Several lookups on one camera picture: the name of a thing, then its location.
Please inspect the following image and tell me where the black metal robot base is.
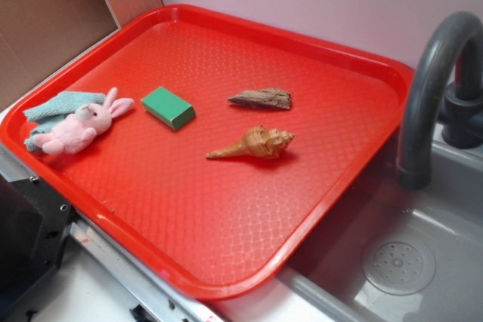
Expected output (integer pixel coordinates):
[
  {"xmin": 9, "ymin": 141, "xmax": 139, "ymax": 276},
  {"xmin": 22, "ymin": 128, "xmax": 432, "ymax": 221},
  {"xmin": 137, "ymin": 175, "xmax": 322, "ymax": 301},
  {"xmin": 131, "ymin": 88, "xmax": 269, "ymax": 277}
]
[{"xmin": 1, "ymin": 177, "xmax": 73, "ymax": 315}]

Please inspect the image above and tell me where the brown spiral seashell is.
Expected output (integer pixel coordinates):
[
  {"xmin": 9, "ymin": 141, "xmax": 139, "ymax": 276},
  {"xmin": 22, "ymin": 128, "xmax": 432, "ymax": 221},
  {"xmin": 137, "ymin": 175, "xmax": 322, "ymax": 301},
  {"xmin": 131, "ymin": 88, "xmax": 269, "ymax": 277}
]
[{"xmin": 205, "ymin": 125, "xmax": 295, "ymax": 160}]

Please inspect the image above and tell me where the brown wood piece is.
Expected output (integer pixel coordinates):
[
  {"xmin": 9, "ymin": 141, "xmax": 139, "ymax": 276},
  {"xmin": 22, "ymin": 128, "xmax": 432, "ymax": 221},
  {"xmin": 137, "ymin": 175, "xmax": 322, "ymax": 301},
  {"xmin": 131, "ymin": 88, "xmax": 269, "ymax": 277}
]
[{"xmin": 227, "ymin": 87, "xmax": 292, "ymax": 111}]

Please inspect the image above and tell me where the green rectangular block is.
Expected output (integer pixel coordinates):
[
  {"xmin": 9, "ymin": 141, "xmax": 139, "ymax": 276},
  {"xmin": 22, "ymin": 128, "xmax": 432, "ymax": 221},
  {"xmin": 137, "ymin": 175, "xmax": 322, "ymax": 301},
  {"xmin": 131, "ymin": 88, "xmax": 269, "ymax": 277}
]
[{"xmin": 142, "ymin": 87, "xmax": 196, "ymax": 130}]

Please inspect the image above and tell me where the red plastic tray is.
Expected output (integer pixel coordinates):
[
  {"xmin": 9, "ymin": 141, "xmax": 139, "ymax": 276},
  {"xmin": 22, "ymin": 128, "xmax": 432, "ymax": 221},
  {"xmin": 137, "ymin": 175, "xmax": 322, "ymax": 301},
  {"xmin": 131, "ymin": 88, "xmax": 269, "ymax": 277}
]
[{"xmin": 1, "ymin": 5, "xmax": 413, "ymax": 300}]

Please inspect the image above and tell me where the pink plush bunny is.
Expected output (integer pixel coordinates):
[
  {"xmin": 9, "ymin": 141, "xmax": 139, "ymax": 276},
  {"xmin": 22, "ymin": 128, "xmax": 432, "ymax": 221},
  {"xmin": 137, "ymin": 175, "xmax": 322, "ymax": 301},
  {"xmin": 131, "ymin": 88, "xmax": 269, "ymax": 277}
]
[{"xmin": 32, "ymin": 87, "xmax": 134, "ymax": 155}]

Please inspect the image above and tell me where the grey plastic sink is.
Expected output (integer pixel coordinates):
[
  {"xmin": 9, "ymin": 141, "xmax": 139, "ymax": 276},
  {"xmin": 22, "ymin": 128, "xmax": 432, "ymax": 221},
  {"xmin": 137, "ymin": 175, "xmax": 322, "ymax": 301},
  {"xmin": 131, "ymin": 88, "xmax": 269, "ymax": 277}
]
[{"xmin": 277, "ymin": 118, "xmax": 483, "ymax": 322}]

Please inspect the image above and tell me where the light blue cloth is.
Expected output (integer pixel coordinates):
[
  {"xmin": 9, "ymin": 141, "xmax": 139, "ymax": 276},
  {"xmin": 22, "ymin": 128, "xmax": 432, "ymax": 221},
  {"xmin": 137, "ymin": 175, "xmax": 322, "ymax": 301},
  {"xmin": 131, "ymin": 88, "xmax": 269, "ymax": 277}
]
[{"xmin": 23, "ymin": 91, "xmax": 106, "ymax": 153}]

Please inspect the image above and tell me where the round sink drain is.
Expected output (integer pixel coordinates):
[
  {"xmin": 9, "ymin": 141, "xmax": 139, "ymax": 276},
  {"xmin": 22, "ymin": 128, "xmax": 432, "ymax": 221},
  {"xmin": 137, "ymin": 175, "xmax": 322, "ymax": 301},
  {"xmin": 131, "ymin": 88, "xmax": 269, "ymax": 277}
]
[{"xmin": 361, "ymin": 238, "xmax": 436, "ymax": 296}]

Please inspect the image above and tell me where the grey curved faucet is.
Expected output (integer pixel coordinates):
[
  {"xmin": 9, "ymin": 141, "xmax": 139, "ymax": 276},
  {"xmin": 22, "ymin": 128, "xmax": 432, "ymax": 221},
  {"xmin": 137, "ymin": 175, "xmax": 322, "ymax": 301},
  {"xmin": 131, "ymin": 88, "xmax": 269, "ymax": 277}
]
[{"xmin": 396, "ymin": 11, "xmax": 482, "ymax": 190}]

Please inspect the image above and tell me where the brown cardboard panel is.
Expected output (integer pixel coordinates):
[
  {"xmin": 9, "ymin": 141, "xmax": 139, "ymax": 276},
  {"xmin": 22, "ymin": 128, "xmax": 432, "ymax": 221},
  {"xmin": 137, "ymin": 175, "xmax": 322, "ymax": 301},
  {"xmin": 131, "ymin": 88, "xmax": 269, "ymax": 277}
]
[{"xmin": 1, "ymin": 0, "xmax": 162, "ymax": 110}]

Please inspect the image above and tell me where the silver metal rail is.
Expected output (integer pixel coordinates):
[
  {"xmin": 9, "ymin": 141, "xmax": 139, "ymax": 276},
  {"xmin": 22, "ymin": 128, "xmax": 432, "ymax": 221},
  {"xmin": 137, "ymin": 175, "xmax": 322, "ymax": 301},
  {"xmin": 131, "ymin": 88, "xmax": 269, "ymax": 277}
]
[{"xmin": 70, "ymin": 219, "xmax": 230, "ymax": 321}]

